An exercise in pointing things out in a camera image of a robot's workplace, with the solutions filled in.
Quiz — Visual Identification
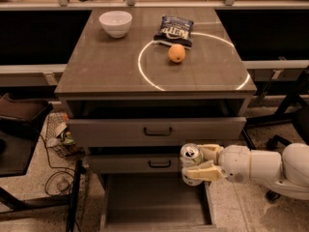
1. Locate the black floor cable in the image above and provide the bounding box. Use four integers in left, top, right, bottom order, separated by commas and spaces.
37, 130, 81, 198

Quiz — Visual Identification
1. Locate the grey top drawer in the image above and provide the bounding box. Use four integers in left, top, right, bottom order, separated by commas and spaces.
68, 117, 246, 147

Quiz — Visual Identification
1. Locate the black side table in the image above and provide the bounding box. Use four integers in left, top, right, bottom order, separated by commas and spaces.
0, 94, 84, 232

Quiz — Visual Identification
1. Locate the orange fruit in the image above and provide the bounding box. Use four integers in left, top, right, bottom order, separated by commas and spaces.
168, 44, 185, 63

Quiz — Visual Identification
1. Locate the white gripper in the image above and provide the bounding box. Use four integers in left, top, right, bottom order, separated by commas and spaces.
182, 144, 251, 184

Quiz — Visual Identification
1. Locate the wire trash basket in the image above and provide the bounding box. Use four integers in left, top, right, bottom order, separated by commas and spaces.
45, 112, 83, 158

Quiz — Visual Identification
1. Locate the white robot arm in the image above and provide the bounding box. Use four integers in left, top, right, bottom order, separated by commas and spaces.
180, 143, 309, 200

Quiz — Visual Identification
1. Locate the grey drawer cabinet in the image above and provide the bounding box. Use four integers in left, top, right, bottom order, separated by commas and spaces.
53, 7, 258, 232

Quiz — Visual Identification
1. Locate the white ceramic bowl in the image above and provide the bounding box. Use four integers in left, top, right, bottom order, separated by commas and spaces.
98, 11, 132, 38

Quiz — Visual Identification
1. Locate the black office chair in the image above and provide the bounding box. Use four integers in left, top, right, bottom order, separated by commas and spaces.
241, 67, 309, 202

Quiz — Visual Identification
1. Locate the blue kettle chips bag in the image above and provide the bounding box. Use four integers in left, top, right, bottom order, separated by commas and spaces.
154, 15, 194, 49

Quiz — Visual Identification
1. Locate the green white 7up can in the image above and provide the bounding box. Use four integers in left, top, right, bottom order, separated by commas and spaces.
180, 143, 204, 187

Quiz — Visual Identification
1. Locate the grey middle drawer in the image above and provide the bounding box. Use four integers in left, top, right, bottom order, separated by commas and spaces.
87, 154, 183, 174

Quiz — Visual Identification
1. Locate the grey open bottom drawer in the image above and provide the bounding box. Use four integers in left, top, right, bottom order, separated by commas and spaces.
99, 173, 227, 232

